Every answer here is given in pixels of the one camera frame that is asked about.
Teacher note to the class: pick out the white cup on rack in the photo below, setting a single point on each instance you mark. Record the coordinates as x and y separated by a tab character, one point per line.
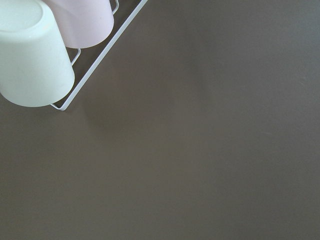
35	69

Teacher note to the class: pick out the pink cup on rack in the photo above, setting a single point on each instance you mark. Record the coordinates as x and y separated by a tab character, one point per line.
82	23

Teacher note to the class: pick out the white wire cup rack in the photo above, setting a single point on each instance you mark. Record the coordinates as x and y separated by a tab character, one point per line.
86	60

